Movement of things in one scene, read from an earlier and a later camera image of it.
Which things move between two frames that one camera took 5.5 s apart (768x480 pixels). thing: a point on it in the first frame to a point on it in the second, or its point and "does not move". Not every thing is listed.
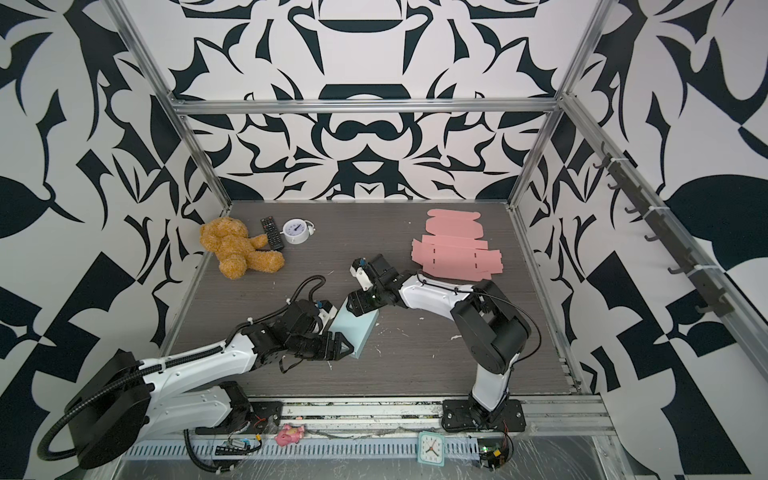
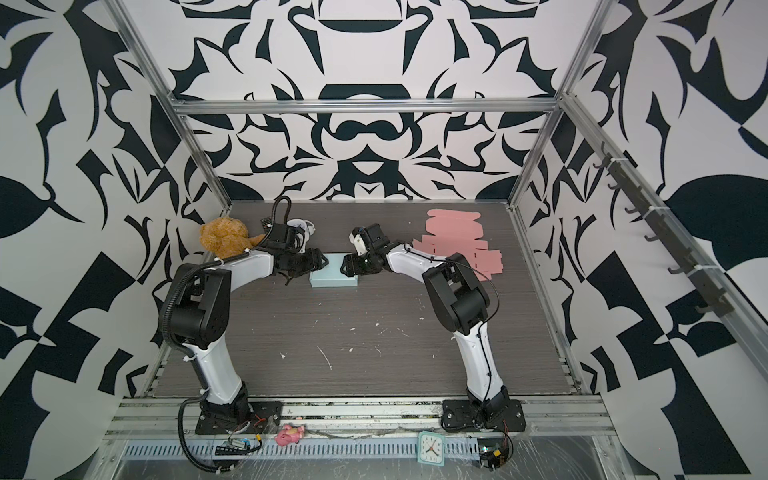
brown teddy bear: [236, 250] does not move
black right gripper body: [368, 301] to [361, 265]
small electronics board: [493, 452] does not move
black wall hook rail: [705, 278] does not move
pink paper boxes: [452, 250] does not move
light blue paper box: [355, 329] to [331, 275]
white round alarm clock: [297, 230] does not move
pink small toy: [289, 434] does not move
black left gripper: [332, 354] to [316, 260]
